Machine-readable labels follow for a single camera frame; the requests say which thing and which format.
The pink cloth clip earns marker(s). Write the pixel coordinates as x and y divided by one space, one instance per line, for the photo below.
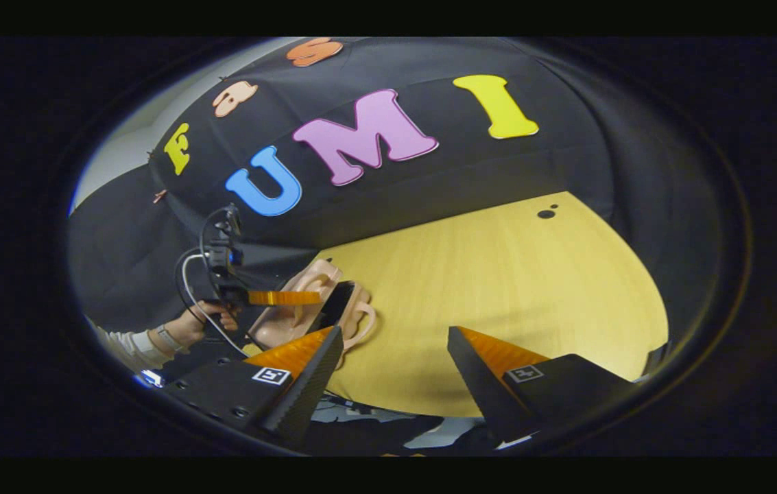
160 196

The pink suitcase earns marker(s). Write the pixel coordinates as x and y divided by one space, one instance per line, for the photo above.
278 326

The grey wristband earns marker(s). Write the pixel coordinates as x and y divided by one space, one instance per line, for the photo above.
170 339

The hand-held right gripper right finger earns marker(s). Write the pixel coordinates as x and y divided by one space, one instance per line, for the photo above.
481 391

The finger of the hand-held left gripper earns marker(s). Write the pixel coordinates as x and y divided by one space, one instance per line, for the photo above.
285 298

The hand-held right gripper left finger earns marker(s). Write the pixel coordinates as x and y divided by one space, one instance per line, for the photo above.
306 391

